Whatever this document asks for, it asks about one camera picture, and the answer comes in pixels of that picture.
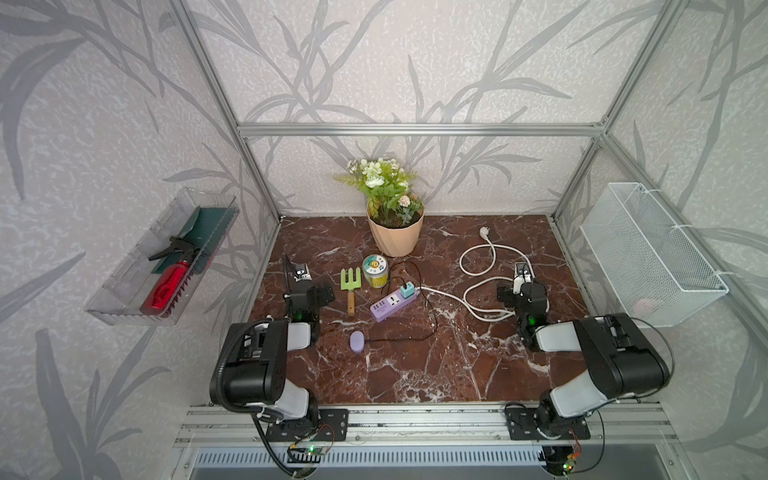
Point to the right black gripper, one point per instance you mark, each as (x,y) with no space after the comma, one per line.
(506,292)

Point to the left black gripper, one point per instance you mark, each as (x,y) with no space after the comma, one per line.
(321,298)

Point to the purple earbuds case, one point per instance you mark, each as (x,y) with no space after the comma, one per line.
(357,341)

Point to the purple power strip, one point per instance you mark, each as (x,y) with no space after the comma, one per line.
(391,305)

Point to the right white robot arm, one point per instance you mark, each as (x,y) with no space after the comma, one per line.
(620,360)

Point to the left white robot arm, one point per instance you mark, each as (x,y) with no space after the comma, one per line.
(250,375)

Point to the green garden fork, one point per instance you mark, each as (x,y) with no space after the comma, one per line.
(350,281)

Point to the round tin can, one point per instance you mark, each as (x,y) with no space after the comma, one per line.
(375,268)

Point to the beige flower pot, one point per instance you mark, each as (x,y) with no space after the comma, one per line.
(394,236)

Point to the pink object in basket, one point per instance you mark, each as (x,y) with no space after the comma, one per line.
(644,308)

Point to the green artificial flowering plant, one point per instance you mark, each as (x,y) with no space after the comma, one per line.
(387,188)

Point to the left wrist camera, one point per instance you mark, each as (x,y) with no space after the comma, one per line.
(300,272)

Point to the red handled pruning shears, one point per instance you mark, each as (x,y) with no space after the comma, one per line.
(173,279)

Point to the white wire mesh basket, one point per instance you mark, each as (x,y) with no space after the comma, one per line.
(645,253)

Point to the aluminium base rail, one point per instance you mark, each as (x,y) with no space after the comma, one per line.
(433,424)

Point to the clear plastic wall tray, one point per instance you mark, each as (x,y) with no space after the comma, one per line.
(154,283)

